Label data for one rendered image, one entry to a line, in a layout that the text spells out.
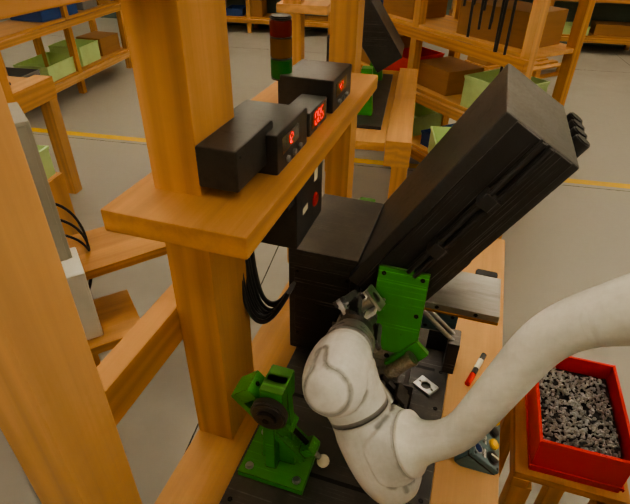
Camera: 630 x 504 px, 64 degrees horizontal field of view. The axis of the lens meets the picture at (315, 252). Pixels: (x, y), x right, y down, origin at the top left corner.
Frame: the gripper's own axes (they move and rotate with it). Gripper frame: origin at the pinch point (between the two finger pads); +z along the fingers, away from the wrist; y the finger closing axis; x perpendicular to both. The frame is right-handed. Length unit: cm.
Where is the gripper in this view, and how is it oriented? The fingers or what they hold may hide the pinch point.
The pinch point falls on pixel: (366, 304)
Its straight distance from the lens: 112.6
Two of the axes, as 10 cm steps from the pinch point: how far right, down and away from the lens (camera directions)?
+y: -5.9, -8.0, -0.4
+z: 2.3, -2.2, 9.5
